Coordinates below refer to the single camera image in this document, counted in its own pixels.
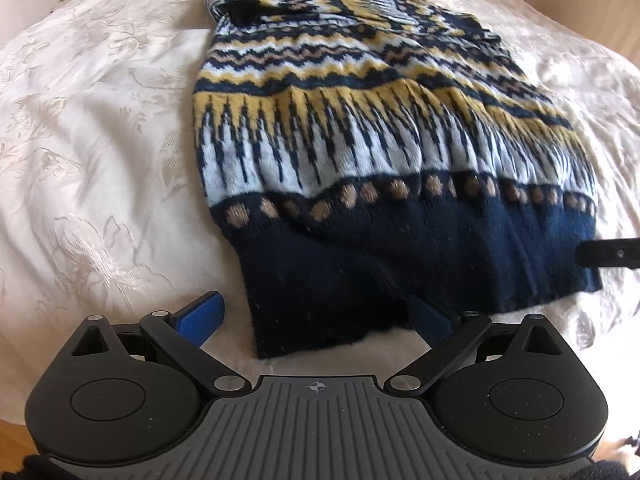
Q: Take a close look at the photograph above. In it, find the cream embroidered bedspread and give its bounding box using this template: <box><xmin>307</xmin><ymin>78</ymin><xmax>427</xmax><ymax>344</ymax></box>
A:
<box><xmin>0</xmin><ymin>0</ymin><xmax>640</xmax><ymax>426</ymax></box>

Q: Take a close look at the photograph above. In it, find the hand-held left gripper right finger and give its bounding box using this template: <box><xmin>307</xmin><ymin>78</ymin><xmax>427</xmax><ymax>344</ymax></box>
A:
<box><xmin>386</xmin><ymin>294</ymin><xmax>568</xmax><ymax>394</ymax></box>

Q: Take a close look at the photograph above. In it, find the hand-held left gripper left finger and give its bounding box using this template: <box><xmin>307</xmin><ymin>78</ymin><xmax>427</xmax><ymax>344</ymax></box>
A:
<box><xmin>70</xmin><ymin>290</ymin><xmax>248</xmax><ymax>394</ymax></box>

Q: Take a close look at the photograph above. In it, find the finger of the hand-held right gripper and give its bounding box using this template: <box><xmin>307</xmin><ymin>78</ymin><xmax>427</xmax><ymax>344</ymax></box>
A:
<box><xmin>575</xmin><ymin>236</ymin><xmax>640</xmax><ymax>271</ymax></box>

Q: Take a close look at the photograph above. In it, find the navy yellow patterned knit sweater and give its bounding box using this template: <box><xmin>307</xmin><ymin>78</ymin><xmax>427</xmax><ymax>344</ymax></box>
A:
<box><xmin>192</xmin><ymin>0</ymin><xmax>603</xmax><ymax>361</ymax></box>

